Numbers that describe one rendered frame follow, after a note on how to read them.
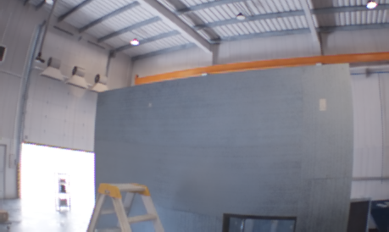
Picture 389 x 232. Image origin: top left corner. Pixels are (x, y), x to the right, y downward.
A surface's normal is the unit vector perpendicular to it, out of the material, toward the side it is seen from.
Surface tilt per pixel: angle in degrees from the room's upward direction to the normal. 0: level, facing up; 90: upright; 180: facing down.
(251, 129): 90
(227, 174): 90
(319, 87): 90
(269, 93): 90
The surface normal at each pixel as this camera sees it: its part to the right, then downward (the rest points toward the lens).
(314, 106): -0.49, -0.19
